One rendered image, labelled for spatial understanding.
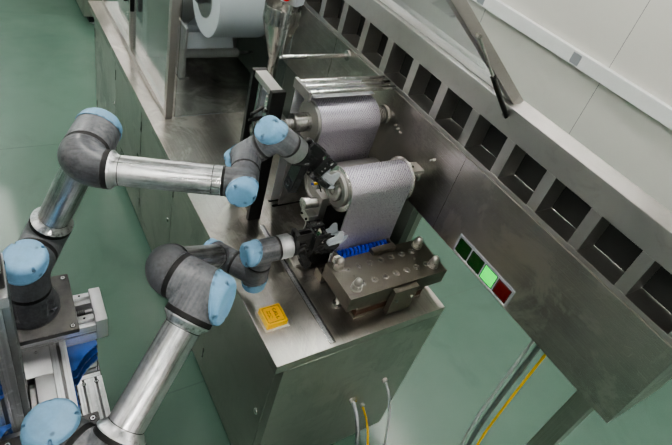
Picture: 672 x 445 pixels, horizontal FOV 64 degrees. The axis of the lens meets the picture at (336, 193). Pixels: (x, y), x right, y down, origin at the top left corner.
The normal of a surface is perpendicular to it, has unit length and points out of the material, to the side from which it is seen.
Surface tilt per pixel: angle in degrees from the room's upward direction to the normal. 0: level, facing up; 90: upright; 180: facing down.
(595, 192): 90
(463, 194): 90
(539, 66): 90
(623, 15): 90
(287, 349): 0
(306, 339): 0
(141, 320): 0
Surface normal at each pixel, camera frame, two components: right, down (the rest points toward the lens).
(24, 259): 0.25, -0.67
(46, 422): 0.12, -0.81
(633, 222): -0.84, 0.15
